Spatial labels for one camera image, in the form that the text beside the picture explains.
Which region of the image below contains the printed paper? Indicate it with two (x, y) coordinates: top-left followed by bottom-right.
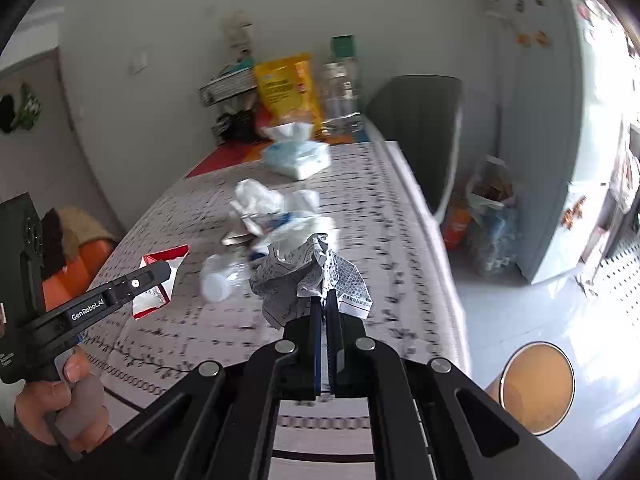
(250, 234), (372, 328)

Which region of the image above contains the crushed clear plastic bottle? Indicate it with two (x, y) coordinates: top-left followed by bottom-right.
(200, 254), (250, 302)

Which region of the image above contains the blue white wrapper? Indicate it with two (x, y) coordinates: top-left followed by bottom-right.
(220, 211), (340, 255)

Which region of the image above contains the white tissue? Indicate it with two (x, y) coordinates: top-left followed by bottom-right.
(224, 179), (320, 245)

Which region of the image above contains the orange trash bin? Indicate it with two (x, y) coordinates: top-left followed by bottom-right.
(485, 341), (576, 437)

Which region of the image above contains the person's left hand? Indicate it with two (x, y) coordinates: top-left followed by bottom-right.
(14, 346), (114, 453)

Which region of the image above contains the red white cigarette pack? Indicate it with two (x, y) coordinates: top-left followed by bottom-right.
(131, 245), (190, 320)

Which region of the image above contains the patterned tablecloth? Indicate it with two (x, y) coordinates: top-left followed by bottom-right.
(74, 140), (474, 480)

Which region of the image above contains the orange carton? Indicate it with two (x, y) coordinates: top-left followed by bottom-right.
(442, 205), (472, 250)

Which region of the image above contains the water bottle pack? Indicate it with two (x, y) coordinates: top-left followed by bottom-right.
(471, 207), (520, 276)

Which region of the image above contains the white plastic bag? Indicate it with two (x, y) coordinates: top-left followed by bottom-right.
(465, 155), (516, 222)

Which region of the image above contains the clear plastic jar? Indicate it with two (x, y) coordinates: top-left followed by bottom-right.
(320, 62), (362, 136)

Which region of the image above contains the grey chair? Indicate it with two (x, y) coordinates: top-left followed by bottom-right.
(366, 75), (464, 221)

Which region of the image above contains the yellow snack bag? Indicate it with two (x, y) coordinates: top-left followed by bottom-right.
(254, 52), (322, 139)

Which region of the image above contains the green box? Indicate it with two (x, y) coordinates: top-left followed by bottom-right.
(330, 35), (356, 60)

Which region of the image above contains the light blue refrigerator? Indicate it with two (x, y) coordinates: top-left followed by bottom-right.
(498, 0), (632, 284)

